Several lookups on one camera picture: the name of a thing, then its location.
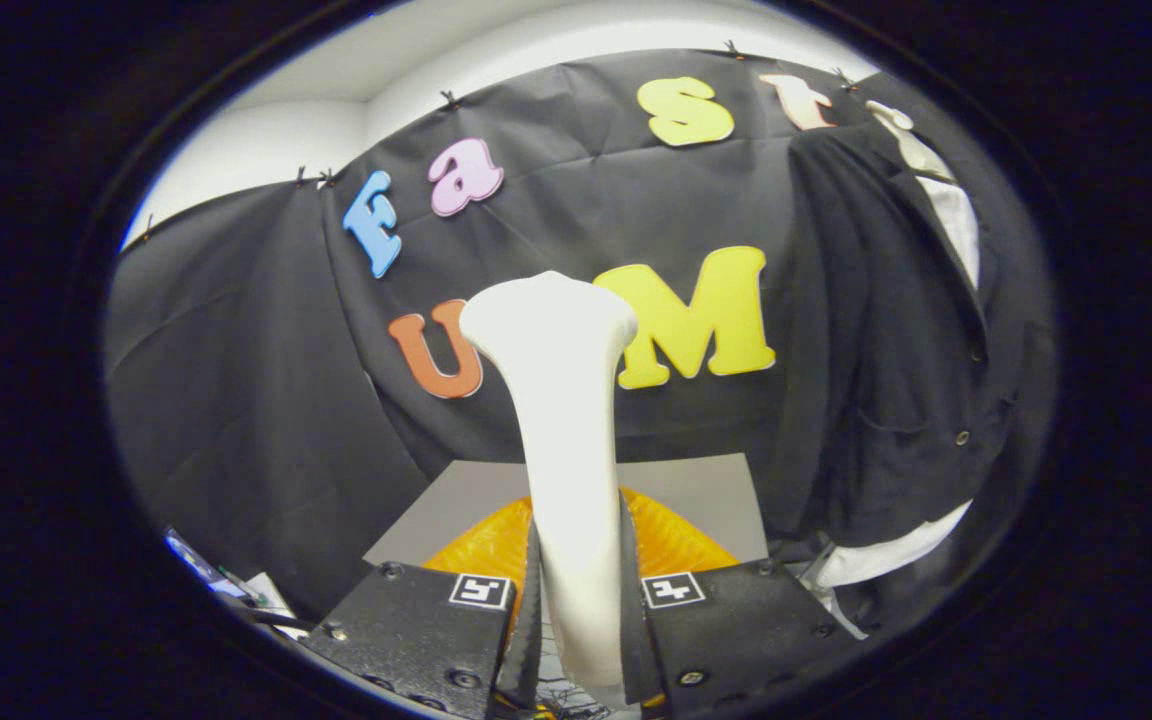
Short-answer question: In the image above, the blue lit screen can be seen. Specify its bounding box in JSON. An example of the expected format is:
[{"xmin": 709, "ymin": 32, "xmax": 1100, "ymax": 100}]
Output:
[{"xmin": 164, "ymin": 528, "xmax": 237, "ymax": 601}]

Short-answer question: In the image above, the black jacket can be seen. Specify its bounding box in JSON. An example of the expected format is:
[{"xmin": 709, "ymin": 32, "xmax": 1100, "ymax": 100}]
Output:
[{"xmin": 766, "ymin": 125, "xmax": 1052, "ymax": 549}]

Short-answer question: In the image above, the white mannequin torso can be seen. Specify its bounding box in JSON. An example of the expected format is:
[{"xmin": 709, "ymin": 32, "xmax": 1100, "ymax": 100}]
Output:
[{"xmin": 808, "ymin": 175, "xmax": 983, "ymax": 641}]

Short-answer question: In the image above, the grey cabinet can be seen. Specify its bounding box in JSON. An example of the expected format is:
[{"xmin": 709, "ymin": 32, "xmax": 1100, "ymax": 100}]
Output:
[{"xmin": 364, "ymin": 452, "xmax": 769, "ymax": 566}]

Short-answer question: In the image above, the row of small cloth clips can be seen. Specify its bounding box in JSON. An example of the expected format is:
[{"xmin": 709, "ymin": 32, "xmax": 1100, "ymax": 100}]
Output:
[{"xmin": 141, "ymin": 40, "xmax": 857, "ymax": 236}]

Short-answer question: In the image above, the black backdrop cloth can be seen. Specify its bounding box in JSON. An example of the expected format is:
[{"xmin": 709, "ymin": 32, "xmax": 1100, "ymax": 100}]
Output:
[{"xmin": 101, "ymin": 48, "xmax": 1057, "ymax": 641}]

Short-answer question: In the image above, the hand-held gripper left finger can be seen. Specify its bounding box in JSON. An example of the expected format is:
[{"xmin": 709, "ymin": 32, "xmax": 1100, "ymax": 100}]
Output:
[{"xmin": 298, "ymin": 495, "xmax": 545, "ymax": 720}]

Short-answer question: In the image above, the white plastic hanger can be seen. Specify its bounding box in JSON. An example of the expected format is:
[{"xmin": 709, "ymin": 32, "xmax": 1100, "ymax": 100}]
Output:
[{"xmin": 866, "ymin": 100, "xmax": 957, "ymax": 183}]

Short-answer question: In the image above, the white garment steamer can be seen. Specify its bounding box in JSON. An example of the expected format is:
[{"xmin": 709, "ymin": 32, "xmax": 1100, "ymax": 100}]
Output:
[{"xmin": 459, "ymin": 270, "xmax": 640, "ymax": 713}]

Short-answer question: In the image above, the small white object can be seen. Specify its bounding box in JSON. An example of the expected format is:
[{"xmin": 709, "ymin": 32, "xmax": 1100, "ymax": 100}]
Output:
[{"xmin": 241, "ymin": 570, "xmax": 307, "ymax": 636}]

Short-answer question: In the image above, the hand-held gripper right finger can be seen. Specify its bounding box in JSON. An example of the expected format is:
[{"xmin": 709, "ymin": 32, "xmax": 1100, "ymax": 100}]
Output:
[{"xmin": 619, "ymin": 487, "xmax": 862, "ymax": 717}]

